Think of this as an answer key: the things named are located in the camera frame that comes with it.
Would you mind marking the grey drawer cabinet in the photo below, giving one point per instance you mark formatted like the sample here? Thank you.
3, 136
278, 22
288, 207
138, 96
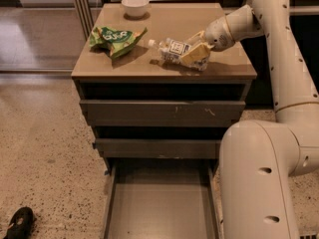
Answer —
141, 76

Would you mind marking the green chip bag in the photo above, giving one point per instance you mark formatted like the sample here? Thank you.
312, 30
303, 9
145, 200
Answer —
116, 43

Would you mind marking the open bottom grey drawer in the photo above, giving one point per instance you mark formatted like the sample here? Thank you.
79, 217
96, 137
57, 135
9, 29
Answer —
176, 202

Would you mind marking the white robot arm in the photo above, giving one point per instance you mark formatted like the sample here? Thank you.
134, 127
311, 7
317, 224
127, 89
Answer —
257, 157

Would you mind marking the top grey drawer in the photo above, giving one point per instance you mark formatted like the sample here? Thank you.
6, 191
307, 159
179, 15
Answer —
162, 113

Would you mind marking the white ceramic bowl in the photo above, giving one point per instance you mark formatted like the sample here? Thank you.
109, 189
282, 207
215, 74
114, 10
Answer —
135, 8

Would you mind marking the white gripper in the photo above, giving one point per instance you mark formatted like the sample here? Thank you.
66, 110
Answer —
216, 34

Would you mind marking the black shoe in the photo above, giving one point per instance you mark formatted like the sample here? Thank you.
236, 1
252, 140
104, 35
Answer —
21, 224

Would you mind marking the floor vent grille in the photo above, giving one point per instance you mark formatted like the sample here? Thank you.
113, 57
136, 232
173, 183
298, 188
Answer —
310, 236

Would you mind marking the middle grey drawer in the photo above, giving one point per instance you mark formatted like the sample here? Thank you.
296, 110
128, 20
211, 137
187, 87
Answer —
158, 148

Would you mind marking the clear plastic bottle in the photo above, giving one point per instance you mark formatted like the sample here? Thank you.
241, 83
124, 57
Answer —
171, 50

